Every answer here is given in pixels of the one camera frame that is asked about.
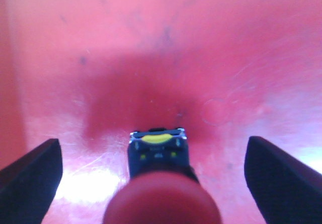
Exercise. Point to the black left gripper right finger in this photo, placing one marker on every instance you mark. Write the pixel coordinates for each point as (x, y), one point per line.
(285, 189)

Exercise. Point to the red mushroom push button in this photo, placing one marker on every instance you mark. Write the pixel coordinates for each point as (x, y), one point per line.
(163, 186)

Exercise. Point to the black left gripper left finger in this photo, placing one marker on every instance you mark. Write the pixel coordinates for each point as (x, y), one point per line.
(29, 185)

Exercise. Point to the red plastic tray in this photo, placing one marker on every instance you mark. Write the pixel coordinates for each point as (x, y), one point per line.
(89, 72)

